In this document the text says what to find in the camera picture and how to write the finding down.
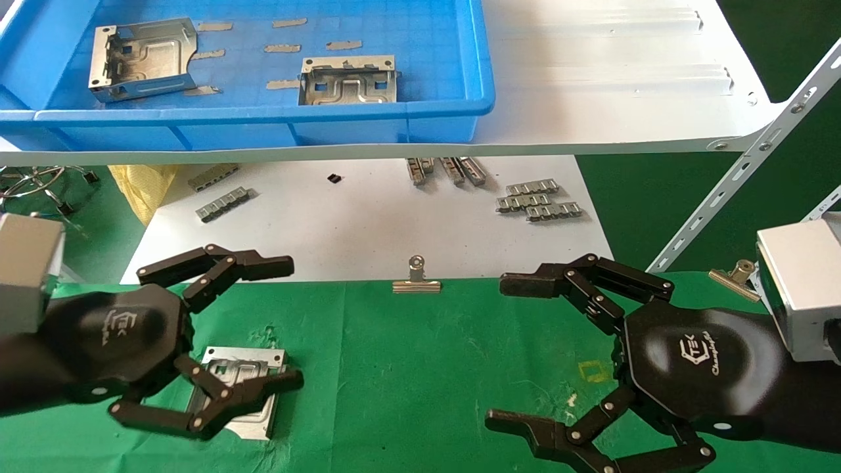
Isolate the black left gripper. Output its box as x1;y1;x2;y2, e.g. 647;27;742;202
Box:
45;244;306;441

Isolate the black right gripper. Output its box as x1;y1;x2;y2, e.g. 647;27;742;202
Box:
485;254;787;473

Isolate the stamped metal bracket part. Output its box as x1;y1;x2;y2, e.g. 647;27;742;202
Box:
298;55;399;106
191;346;290;441
89;18;198;104

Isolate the green cloth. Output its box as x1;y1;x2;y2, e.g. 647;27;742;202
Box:
0;271;841;473

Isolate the white flat board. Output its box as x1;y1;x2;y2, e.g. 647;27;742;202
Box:
120;155;615;284

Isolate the silver binder clip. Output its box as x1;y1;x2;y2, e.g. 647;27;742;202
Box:
708;259;763;303
392;256;442;294

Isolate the yellow plastic bag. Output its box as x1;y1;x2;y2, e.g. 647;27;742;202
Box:
108;164;178;227

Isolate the chrome chair base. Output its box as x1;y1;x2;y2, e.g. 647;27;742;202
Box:
0;166;100;217

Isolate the white metal shelf board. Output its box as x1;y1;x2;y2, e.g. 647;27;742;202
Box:
0;0;786;166

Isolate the blue plastic bin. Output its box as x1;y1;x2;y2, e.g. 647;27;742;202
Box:
0;0;495;153

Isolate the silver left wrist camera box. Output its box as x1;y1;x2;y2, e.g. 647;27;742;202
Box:
0;213;66;336

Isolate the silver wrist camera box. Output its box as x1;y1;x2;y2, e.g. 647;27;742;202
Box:
755;214;841;366
0;213;66;336

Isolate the thin blue cable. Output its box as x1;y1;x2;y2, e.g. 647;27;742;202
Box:
0;197;66;219

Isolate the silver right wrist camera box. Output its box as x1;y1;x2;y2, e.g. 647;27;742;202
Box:
755;214;841;366

